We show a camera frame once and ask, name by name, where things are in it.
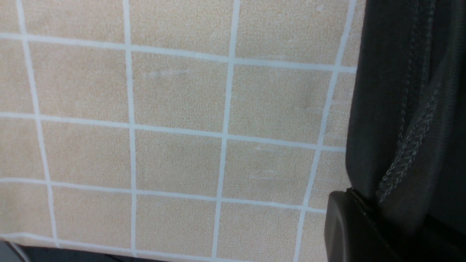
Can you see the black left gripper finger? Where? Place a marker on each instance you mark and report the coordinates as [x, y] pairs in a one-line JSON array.
[[355, 232]]

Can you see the beige checkered tablecloth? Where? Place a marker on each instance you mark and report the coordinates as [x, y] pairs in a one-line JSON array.
[[175, 130]]

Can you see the dark gray long-sleeve shirt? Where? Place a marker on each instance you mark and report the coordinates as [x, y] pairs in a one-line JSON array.
[[405, 151]]

